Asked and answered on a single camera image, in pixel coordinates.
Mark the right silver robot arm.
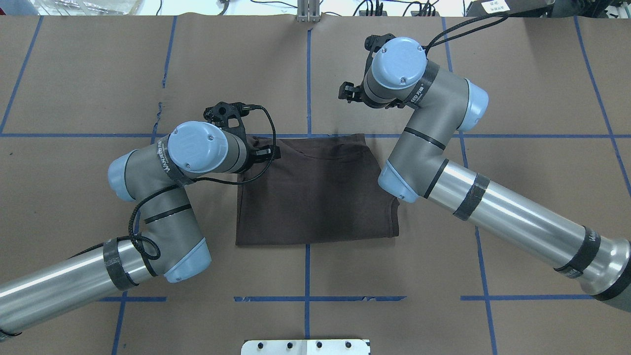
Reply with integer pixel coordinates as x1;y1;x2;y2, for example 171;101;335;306
338;34;631;312

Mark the white camera mast pedestal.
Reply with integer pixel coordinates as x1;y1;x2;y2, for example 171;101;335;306
241;339;372;355

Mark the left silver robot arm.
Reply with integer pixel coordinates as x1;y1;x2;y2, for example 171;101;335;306
1;103;281;341

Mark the orange black power strip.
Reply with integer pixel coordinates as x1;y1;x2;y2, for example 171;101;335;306
353;0;439;17

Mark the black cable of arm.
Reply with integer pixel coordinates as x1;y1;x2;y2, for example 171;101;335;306
128;104;277;261
424;14;511;54

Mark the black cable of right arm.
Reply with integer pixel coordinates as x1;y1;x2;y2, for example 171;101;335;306
424;14;511;54

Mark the aluminium frame post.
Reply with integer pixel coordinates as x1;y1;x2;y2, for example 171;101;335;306
296;0;321;23

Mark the clear plastic bag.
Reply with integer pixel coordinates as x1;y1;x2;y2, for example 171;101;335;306
31;0;143;16

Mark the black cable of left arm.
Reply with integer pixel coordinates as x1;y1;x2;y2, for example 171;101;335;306
128;104;277;261

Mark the dark brown t-shirt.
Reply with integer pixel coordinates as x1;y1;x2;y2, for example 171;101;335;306
235;134;399;246

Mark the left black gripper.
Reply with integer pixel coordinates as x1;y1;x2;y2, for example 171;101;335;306
203;102;281;173

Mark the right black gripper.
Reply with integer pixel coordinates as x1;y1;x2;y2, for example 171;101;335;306
338;34;410;109

